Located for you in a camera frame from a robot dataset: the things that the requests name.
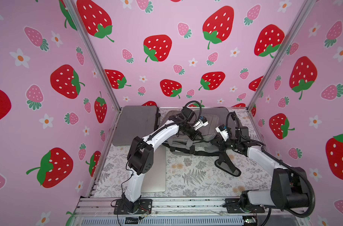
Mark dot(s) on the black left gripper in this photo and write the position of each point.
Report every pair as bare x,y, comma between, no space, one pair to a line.
194,136

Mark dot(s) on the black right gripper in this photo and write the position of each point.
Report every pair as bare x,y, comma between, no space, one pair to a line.
222,144

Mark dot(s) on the silver laptop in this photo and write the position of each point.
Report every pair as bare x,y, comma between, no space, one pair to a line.
155,178

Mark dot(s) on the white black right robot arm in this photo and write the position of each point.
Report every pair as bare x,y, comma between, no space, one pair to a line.
290,189

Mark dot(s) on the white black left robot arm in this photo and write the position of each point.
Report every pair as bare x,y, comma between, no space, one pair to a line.
141,154

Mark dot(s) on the dark grey laptop sleeve left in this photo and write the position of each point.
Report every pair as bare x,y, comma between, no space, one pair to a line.
135,121

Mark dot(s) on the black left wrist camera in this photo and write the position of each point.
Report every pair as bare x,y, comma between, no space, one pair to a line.
201,123

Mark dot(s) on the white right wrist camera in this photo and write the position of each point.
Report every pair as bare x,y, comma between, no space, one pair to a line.
222,130

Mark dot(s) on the dark grey laptop sleeve with handle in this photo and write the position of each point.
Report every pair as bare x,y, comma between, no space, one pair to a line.
222,115

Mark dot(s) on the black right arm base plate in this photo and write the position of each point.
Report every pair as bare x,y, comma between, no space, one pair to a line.
235,205

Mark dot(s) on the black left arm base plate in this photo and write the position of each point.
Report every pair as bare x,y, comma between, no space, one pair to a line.
141,206

